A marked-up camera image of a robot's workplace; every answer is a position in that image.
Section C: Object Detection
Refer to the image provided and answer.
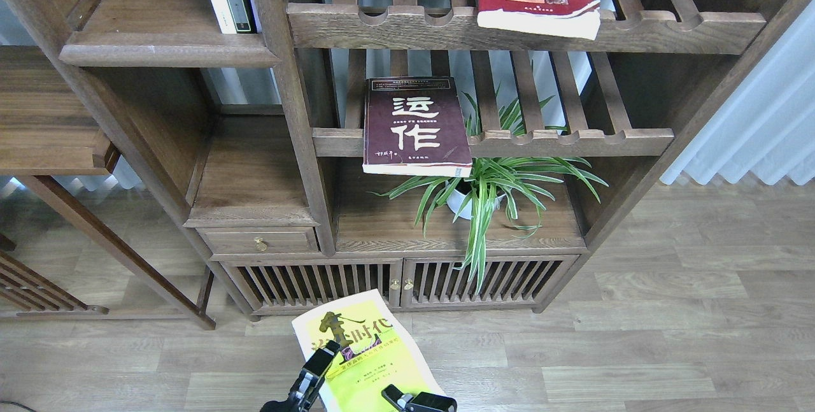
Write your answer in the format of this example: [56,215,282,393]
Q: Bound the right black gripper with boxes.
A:
[381,384,458,411]

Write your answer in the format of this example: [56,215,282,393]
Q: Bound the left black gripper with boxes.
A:
[260,340,343,411]

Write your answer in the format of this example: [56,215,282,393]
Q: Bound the yellow green book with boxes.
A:
[293,290,444,411]

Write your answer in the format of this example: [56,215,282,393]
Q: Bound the brass drawer knob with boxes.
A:
[253,237,268,252]

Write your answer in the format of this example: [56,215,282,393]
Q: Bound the white plant pot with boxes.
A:
[446,183,507,220]

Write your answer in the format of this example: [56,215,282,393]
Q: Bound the dark red book white characters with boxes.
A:
[363,76,472,177]

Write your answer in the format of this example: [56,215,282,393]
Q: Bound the dark wooden bookshelf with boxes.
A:
[5,0,810,315]

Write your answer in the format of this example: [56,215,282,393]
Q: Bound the wooden slatted rack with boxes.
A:
[1,236,110,321]

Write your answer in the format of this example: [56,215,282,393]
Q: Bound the wooden side table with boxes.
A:
[1,45,215,330]

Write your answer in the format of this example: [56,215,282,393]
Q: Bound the white curtain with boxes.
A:
[660,3,814,185]

